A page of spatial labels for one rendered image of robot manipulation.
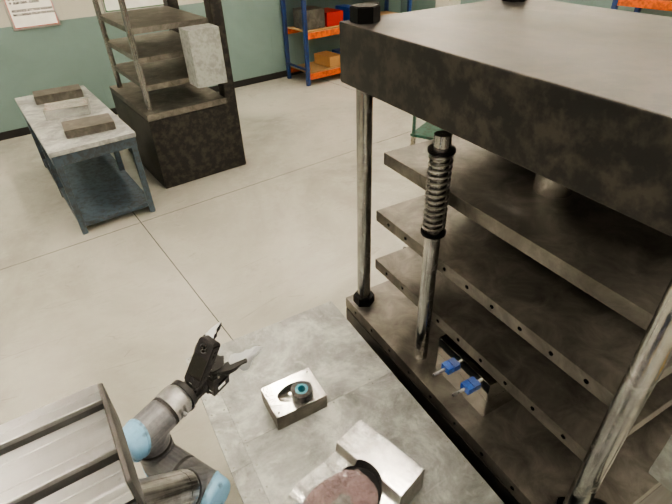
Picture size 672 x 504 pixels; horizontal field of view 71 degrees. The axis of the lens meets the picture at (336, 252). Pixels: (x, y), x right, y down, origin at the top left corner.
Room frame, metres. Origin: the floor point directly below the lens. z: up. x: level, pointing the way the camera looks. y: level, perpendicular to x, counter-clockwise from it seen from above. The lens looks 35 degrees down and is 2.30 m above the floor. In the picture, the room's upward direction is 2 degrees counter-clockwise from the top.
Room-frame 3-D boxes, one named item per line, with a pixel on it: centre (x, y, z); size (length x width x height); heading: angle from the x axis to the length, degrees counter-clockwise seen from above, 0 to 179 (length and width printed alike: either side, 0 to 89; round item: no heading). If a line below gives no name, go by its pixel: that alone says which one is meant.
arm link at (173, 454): (0.59, 0.39, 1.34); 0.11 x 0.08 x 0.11; 57
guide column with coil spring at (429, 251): (1.36, -0.34, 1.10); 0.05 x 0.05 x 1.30
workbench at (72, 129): (4.60, 2.55, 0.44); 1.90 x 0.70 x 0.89; 35
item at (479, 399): (1.29, -0.67, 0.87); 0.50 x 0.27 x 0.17; 118
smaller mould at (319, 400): (1.13, 0.18, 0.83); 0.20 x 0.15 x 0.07; 118
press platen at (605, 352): (1.39, -0.76, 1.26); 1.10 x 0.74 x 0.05; 28
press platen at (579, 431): (1.39, -0.76, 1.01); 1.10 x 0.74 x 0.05; 28
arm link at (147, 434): (0.60, 0.41, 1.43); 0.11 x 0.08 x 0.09; 147
